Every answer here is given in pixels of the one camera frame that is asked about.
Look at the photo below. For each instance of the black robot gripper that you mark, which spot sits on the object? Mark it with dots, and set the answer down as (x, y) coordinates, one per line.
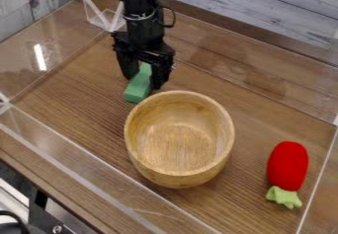
(140, 43)

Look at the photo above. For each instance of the green rectangular block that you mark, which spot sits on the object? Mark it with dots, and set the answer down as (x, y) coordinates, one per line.
(139, 86)

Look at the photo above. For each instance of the brown wooden bowl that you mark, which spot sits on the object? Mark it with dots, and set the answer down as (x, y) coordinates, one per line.
(179, 136)

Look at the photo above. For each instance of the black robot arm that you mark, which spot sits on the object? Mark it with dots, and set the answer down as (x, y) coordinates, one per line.
(142, 8)

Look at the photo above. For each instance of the red plush strawberry toy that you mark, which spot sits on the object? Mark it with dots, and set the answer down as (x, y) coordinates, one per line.
(287, 168)

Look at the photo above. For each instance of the clear acrylic corner bracket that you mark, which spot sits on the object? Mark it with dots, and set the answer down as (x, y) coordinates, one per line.
(110, 20)

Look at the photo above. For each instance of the black metal table bracket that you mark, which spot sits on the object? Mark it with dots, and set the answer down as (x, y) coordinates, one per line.
(40, 218)

